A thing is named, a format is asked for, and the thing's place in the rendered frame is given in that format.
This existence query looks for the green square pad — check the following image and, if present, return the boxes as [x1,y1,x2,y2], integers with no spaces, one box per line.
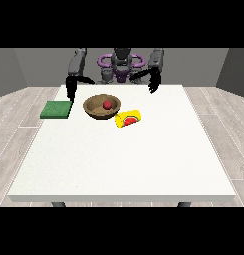
[39,100,74,120]

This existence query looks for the yellow cup with melon print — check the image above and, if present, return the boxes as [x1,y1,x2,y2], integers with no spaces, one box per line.
[114,109,143,129]

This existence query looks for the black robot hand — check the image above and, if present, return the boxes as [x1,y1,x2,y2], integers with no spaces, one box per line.
[128,66,162,95]
[65,74,96,102]

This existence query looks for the grey robot trunk purple rings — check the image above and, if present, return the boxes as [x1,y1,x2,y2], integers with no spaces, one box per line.
[95,48,147,85]

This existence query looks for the brown wooden bowl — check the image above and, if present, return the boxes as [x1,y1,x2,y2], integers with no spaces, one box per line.
[82,93,122,121]

